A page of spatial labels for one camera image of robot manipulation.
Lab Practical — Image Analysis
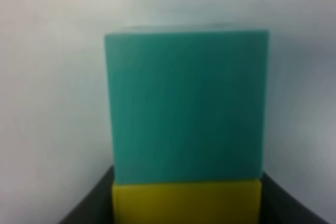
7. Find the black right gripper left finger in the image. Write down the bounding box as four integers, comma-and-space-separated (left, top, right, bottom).
60, 166, 114, 224

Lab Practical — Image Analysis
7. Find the yellow block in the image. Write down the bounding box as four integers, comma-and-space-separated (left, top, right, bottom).
112, 179, 262, 223

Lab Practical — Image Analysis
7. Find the green block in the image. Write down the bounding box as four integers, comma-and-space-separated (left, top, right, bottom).
105, 30, 269, 184

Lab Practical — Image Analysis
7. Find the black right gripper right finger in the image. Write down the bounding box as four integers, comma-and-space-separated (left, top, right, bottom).
259, 173, 328, 224

